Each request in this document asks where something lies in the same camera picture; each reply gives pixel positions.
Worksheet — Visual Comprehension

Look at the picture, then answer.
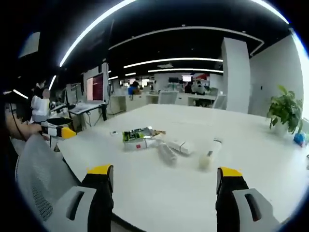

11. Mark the blue small object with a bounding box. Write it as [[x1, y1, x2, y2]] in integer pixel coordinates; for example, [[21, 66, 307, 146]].
[[293, 132, 309, 147]]

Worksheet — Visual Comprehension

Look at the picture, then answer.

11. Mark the black cable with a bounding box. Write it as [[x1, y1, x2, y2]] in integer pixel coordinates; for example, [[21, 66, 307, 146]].
[[8, 103, 26, 141]]

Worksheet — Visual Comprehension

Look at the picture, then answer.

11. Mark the large display screen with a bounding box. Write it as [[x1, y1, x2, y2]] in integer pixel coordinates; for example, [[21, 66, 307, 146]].
[[86, 73, 105, 102]]

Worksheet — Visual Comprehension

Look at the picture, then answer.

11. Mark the grey mesh office chair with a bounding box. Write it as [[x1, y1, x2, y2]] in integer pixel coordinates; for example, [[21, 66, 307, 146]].
[[14, 134, 82, 228]]

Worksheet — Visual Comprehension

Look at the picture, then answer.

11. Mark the white skincare bottle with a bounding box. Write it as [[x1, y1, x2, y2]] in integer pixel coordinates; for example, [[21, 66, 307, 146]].
[[209, 137, 224, 155]]

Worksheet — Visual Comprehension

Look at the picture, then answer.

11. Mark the cream round skincare jar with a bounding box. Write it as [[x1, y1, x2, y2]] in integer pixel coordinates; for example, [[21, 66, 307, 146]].
[[198, 151, 214, 171]]

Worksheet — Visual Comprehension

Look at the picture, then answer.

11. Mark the white desk with black legs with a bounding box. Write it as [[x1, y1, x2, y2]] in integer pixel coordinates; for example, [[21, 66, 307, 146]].
[[68, 101, 108, 132]]

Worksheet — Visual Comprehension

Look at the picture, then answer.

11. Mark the potted green plant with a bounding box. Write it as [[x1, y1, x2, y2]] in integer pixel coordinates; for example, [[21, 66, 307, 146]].
[[266, 85, 304, 136]]

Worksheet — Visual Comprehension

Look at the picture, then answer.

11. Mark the green and white skincare box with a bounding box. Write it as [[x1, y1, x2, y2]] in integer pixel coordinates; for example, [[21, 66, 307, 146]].
[[122, 126, 167, 152]]

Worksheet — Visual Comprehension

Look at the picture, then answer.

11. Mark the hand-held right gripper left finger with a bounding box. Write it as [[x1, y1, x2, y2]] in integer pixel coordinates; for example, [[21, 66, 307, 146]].
[[49, 164, 114, 232]]

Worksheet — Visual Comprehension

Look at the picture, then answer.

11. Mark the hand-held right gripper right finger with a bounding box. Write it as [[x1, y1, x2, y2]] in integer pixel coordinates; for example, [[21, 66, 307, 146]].
[[215, 166, 283, 232]]

